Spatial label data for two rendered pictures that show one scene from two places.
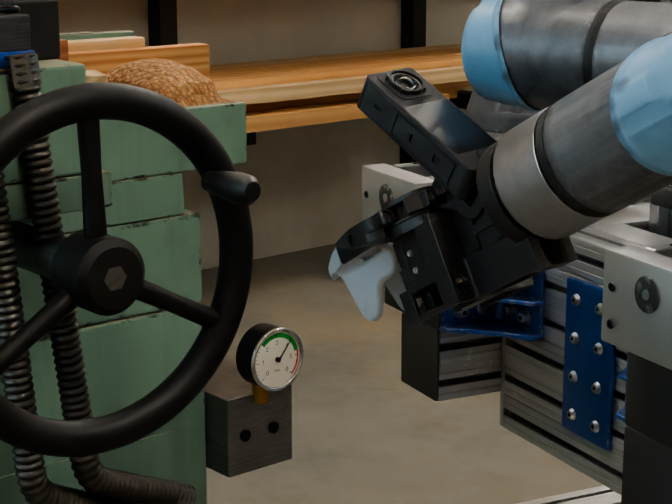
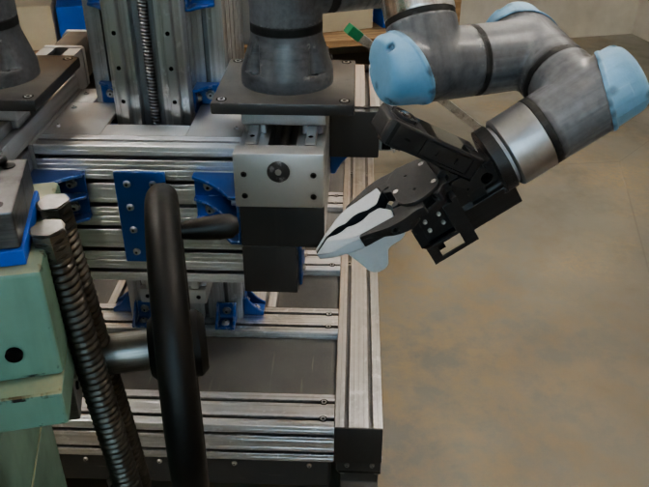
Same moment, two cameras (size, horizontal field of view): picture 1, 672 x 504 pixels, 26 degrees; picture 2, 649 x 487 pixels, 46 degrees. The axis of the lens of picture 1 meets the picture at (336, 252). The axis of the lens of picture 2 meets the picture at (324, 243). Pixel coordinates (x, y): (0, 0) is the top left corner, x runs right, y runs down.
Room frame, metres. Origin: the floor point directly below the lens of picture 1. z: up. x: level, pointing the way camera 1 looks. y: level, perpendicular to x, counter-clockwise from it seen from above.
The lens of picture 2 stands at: (0.71, 0.59, 1.24)
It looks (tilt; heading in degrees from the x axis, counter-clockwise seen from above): 31 degrees down; 298
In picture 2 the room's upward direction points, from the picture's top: straight up
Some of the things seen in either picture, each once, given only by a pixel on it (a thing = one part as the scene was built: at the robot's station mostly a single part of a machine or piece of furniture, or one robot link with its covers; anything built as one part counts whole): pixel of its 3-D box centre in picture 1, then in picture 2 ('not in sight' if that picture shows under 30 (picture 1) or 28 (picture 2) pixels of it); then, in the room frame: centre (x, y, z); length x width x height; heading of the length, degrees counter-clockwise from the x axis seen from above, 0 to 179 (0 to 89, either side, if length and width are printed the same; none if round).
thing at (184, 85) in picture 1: (155, 79); not in sight; (1.42, 0.18, 0.92); 0.14 x 0.09 x 0.04; 40
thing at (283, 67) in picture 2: not in sight; (287, 49); (1.34, -0.45, 0.87); 0.15 x 0.15 x 0.10
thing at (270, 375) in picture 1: (266, 364); not in sight; (1.35, 0.07, 0.65); 0.06 x 0.04 x 0.08; 130
